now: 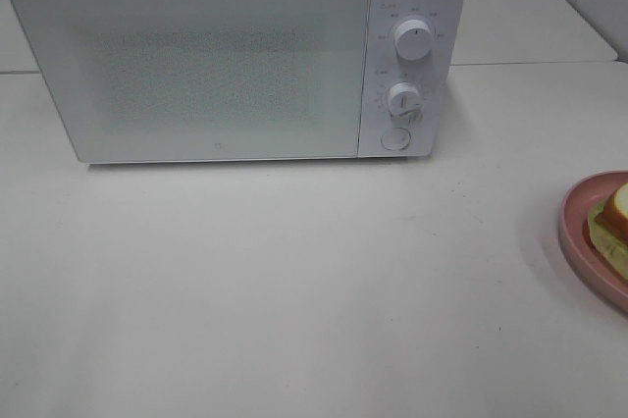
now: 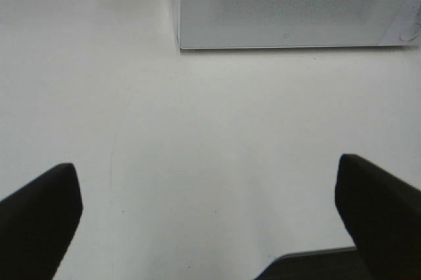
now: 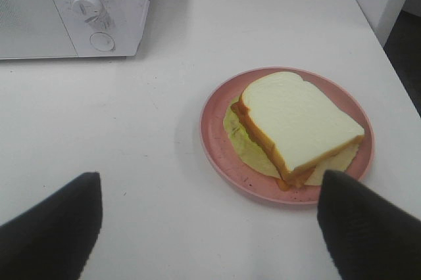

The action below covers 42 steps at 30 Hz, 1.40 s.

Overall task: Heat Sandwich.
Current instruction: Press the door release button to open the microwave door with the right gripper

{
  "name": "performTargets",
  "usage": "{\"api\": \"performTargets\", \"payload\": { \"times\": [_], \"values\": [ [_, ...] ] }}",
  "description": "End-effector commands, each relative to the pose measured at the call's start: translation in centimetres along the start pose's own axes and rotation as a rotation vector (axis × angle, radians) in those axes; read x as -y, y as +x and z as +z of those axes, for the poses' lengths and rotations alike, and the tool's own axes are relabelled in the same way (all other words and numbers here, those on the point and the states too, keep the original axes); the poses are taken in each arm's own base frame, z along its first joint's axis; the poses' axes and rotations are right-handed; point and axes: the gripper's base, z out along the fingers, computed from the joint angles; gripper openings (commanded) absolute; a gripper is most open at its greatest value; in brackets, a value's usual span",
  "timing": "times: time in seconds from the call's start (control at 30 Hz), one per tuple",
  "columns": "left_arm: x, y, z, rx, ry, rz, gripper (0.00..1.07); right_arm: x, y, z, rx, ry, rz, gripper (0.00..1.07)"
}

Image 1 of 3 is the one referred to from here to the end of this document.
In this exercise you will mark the round white door button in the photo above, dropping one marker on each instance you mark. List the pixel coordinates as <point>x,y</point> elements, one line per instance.
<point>396,139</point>

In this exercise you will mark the upper white power knob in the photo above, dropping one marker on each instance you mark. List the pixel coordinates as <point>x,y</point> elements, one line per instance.
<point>413,39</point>

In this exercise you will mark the pink round plate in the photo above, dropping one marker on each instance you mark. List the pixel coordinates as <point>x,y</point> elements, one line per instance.
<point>573,234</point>

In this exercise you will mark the white microwave door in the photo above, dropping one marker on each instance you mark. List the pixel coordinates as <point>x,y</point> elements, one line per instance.
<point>197,80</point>

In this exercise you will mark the sandwich with lettuce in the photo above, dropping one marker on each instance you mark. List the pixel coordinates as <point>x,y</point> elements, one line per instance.
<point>607,222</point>

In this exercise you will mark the lower white timer knob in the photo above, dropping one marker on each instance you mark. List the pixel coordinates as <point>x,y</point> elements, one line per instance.
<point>404,99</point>

